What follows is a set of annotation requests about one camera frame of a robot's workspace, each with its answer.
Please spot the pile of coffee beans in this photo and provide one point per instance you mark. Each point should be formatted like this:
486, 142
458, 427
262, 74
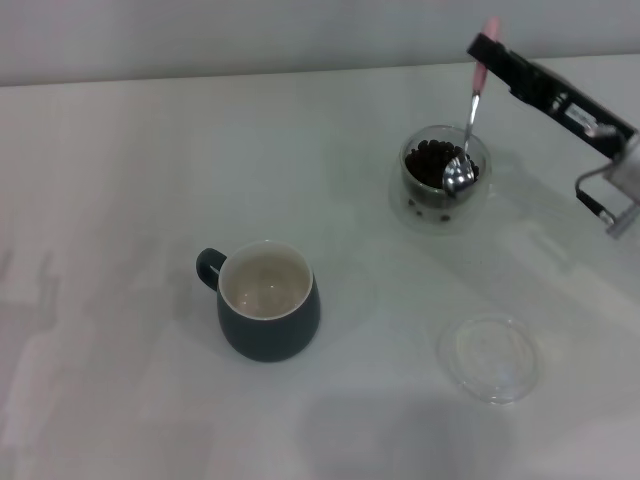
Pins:
425, 162

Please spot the clear glass saucer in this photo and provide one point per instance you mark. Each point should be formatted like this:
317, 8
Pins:
430, 223

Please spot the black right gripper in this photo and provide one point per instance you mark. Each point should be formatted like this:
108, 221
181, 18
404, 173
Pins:
575, 112

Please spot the clear double-wall glass cup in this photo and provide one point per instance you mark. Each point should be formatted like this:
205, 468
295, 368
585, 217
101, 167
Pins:
430, 197

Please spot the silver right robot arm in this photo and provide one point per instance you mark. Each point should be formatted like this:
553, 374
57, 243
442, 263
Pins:
625, 172

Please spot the dark green ceramic mug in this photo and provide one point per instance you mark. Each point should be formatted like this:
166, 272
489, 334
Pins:
270, 335

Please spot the small clear glass dish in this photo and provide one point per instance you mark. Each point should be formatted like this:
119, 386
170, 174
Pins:
490, 360

